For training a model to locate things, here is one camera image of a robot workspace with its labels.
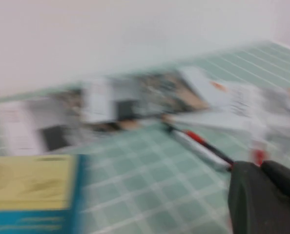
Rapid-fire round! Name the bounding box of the red and black pen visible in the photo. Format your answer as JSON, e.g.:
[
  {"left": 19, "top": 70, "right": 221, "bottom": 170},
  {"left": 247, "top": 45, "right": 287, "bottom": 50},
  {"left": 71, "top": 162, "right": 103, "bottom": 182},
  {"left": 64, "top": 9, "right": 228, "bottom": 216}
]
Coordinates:
[{"left": 184, "top": 130, "right": 235, "bottom": 165}]

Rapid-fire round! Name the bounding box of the white office photo brochure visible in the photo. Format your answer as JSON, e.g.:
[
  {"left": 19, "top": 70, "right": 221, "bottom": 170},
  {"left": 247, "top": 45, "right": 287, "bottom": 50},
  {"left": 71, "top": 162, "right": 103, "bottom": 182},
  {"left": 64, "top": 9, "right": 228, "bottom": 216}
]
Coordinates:
[
  {"left": 83, "top": 69, "right": 210, "bottom": 127},
  {"left": 0, "top": 89, "right": 126, "bottom": 156}
]

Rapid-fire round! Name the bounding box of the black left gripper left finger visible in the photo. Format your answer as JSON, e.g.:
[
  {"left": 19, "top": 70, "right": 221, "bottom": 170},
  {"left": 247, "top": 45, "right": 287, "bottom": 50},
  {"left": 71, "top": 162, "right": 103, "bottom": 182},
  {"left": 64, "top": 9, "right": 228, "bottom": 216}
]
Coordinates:
[{"left": 228, "top": 160, "right": 290, "bottom": 234}]

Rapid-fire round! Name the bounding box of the green checked tablecloth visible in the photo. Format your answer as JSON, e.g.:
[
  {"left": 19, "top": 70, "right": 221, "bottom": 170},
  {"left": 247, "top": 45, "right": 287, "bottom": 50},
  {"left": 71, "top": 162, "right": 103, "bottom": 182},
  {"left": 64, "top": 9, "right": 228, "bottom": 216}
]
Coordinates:
[{"left": 0, "top": 40, "right": 290, "bottom": 234}]

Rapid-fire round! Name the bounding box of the yellow and teal hardcover book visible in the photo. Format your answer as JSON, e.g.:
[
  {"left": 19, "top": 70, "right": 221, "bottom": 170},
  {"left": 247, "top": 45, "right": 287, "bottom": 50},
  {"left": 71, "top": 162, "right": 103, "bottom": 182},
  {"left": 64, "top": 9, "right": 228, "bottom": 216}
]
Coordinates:
[{"left": 0, "top": 154, "right": 87, "bottom": 234}]

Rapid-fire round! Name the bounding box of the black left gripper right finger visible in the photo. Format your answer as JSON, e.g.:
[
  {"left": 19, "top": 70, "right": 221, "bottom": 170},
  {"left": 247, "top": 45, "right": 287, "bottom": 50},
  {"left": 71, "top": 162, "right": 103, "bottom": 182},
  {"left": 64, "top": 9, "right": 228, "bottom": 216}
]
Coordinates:
[{"left": 261, "top": 159, "right": 290, "bottom": 212}]

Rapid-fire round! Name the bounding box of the white orange ROS book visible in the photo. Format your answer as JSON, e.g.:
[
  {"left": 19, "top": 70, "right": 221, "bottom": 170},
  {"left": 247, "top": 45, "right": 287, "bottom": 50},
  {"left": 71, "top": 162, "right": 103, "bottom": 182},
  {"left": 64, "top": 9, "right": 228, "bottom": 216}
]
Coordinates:
[{"left": 163, "top": 79, "right": 290, "bottom": 156}]

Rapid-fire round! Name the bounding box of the white marker with black cap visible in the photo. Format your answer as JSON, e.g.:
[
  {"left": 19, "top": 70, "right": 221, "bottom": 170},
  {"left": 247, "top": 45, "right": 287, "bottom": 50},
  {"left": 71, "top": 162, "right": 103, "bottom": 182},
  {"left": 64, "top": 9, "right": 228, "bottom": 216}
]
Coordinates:
[{"left": 168, "top": 125, "right": 232, "bottom": 173}]

